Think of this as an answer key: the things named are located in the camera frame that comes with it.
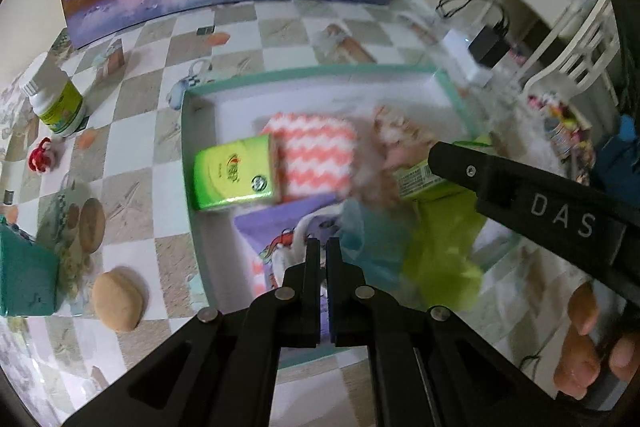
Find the teal-rimmed white box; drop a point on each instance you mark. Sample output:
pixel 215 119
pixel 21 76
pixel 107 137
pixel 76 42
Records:
pixel 225 107

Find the purple tissue packet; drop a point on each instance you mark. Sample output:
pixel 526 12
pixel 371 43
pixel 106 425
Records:
pixel 270 232

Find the yellow-green cloth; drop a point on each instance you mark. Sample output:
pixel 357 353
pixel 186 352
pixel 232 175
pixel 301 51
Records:
pixel 445 252

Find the red plush toy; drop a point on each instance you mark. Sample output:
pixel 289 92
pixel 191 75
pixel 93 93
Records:
pixel 40 157

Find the colourful toy pile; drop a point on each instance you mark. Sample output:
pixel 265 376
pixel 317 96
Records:
pixel 562 132

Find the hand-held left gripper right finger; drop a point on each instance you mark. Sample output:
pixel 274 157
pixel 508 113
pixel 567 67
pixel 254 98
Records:
pixel 334 287

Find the green tissue packet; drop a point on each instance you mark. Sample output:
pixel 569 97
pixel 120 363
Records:
pixel 417 179
pixel 230 174

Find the tan oval bun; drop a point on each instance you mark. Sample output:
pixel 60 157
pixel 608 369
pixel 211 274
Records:
pixel 120 299

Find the pink chevron sponge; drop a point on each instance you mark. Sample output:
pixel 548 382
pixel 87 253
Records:
pixel 315 157

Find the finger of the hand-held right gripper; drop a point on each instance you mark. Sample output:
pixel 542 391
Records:
pixel 465 169

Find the white power adapter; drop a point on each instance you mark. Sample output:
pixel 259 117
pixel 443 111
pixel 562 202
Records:
pixel 467 59

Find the black power adapter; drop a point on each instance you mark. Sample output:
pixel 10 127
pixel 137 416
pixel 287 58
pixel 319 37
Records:
pixel 490 42

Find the person's right hand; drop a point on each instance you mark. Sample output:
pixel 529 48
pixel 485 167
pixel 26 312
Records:
pixel 580 347

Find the dark blue cloth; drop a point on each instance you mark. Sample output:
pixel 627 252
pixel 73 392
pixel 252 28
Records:
pixel 620 152

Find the pink fluffy toy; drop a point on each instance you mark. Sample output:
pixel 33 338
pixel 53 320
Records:
pixel 400 137

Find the light blue cloth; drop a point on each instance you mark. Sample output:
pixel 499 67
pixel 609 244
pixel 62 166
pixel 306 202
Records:
pixel 375 237

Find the teal box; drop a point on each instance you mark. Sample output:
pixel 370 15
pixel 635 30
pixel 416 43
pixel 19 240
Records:
pixel 27 272

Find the checkered printed tablecloth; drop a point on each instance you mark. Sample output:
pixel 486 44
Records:
pixel 150 207

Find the white plastic bottle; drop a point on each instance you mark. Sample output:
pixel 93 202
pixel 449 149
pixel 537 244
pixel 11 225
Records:
pixel 57 104

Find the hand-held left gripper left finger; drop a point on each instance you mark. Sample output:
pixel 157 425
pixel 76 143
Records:
pixel 312 287

